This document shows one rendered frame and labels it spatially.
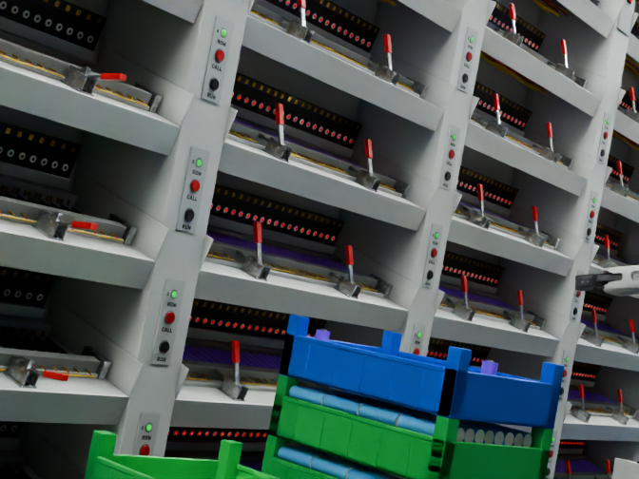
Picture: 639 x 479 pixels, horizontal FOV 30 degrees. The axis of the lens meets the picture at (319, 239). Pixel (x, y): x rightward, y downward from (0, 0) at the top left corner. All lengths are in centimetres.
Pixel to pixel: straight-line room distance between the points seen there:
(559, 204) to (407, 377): 156
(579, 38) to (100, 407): 173
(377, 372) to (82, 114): 51
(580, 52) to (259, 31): 131
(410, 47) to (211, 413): 89
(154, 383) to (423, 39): 96
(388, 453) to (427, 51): 111
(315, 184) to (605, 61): 117
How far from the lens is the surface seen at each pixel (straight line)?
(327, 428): 150
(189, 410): 182
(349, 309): 210
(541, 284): 291
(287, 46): 190
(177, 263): 173
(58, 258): 158
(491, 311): 269
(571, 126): 296
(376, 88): 210
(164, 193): 171
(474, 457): 141
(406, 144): 232
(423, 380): 139
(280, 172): 190
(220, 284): 182
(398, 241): 229
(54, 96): 156
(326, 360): 151
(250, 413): 193
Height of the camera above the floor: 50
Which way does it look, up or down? 3 degrees up
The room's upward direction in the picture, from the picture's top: 10 degrees clockwise
